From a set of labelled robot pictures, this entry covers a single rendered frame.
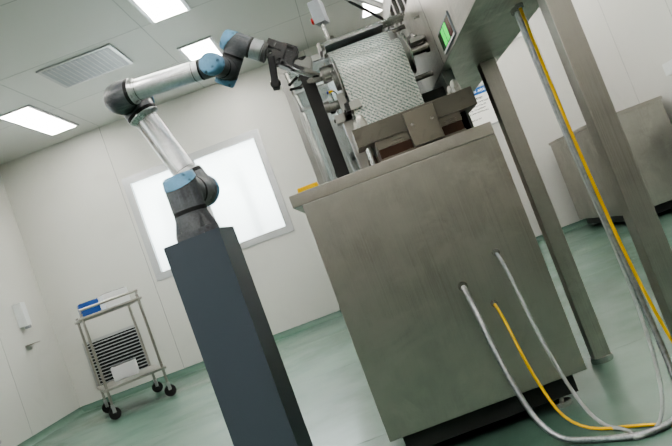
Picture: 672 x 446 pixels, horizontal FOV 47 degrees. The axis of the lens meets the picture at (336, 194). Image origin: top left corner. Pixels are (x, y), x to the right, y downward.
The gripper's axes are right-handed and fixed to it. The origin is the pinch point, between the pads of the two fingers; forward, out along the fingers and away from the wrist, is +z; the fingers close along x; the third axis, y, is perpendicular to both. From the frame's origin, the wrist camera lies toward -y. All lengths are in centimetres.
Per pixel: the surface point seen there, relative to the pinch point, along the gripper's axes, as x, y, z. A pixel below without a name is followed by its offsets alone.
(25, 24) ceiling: 229, 11, -222
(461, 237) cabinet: -33, -38, 63
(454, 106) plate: -27, 0, 48
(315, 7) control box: 51, 37, -16
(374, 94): -6.8, -0.5, 22.3
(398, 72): -6.8, 9.3, 27.5
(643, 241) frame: -84, -27, 97
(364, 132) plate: -26.5, -16.6, 24.2
